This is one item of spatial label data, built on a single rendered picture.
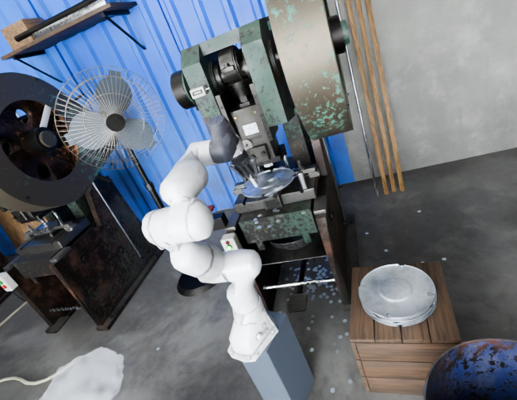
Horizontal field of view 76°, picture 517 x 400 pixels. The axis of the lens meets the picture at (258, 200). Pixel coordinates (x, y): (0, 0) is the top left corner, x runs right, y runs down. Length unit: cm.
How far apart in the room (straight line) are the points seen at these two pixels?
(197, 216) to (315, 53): 68
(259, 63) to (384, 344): 123
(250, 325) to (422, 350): 63
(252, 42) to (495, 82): 204
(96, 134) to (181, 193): 123
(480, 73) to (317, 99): 190
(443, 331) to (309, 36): 112
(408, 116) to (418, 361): 198
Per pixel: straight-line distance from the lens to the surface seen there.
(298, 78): 125
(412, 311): 143
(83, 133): 213
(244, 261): 116
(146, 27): 310
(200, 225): 91
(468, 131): 314
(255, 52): 154
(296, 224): 171
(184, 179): 97
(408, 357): 149
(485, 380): 141
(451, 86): 299
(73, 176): 251
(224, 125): 127
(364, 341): 143
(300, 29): 124
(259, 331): 136
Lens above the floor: 148
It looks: 26 degrees down
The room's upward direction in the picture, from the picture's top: 22 degrees counter-clockwise
